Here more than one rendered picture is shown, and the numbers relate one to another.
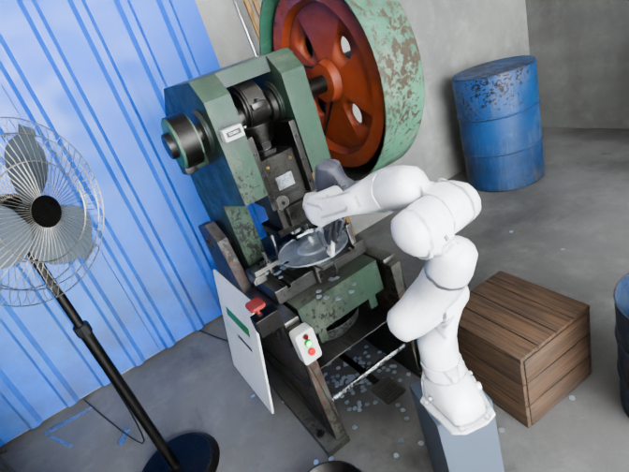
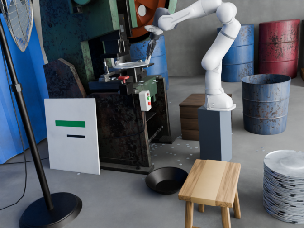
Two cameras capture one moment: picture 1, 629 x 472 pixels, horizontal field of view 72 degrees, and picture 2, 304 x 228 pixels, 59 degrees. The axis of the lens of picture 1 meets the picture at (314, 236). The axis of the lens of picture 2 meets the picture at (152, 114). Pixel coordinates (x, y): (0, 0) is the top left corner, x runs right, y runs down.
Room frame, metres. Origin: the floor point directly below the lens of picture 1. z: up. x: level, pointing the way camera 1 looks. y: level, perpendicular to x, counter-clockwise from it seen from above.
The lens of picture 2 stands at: (-0.16, 1.34, 1.08)
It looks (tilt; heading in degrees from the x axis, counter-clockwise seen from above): 19 degrees down; 319
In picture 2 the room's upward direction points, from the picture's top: 7 degrees counter-clockwise
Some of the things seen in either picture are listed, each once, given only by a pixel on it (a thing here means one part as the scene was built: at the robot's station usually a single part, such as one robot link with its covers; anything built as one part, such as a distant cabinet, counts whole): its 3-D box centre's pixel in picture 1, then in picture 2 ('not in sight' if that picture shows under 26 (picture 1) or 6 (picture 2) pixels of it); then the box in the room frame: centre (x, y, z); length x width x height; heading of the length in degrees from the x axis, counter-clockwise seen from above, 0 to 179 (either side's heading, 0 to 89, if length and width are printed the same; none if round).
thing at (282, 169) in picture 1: (282, 185); (116, 32); (1.62, 0.05, 1.04); 0.17 x 0.15 x 0.30; 24
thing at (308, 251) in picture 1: (313, 246); (131, 64); (1.54, 0.02, 0.78); 0.29 x 0.29 x 0.01
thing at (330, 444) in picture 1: (257, 321); (92, 115); (1.68, 0.37, 0.45); 0.92 x 0.12 x 0.90; 24
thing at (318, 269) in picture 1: (324, 263); (137, 73); (1.50, 0.00, 0.72); 0.25 x 0.14 x 0.14; 24
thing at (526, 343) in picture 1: (513, 342); (206, 116); (1.33, -0.63, 0.18); 0.40 x 0.38 x 0.35; 21
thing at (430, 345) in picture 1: (442, 318); (213, 69); (0.97, -0.27, 0.71); 0.18 x 0.11 x 0.25; 111
